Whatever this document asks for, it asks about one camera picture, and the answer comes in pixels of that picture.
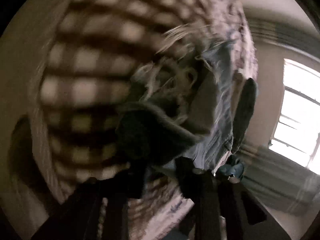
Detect distressed blue denim shorts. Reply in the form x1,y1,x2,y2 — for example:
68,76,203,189
116,24,234,170

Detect folded blue denim pants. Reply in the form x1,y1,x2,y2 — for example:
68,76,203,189
215,154,245,184

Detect right striped curtain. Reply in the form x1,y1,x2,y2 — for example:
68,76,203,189
236,142,319,216

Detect striped curtain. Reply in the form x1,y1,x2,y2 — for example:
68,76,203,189
236,142,319,216
245,9,319,62

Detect window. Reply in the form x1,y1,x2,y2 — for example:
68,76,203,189
269,59,320,174

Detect left striped curtain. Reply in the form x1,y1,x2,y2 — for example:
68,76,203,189
245,9,319,62

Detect floral bed cover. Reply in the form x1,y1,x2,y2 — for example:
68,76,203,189
31,0,258,239

